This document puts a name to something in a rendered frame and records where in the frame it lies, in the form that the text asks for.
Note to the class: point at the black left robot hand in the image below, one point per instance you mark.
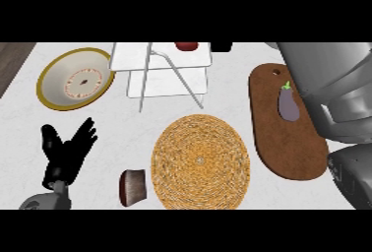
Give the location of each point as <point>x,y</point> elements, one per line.
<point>68,154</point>

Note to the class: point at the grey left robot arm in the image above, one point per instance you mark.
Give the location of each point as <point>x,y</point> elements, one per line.
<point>48,199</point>

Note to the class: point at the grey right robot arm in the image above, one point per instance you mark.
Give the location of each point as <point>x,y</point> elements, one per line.
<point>334,98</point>

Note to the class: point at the round woven placemat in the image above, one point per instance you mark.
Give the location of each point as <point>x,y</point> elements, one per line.
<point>200,161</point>

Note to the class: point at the white tiered shelf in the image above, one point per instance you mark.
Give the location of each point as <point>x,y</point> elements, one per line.
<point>163,70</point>

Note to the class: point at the red bell pepper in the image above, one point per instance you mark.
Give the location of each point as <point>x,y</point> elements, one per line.
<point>186,46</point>

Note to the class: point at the yellow-rimmed white bowl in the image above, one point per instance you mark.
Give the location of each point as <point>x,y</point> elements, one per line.
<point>74,78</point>

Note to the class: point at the black object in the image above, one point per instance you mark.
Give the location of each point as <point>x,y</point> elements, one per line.
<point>222,47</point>

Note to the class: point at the brown wooden cutting board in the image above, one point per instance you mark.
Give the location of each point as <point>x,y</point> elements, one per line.
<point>285,128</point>

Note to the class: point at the purple eggplant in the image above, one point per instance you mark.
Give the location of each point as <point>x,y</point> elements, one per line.
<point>288,103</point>

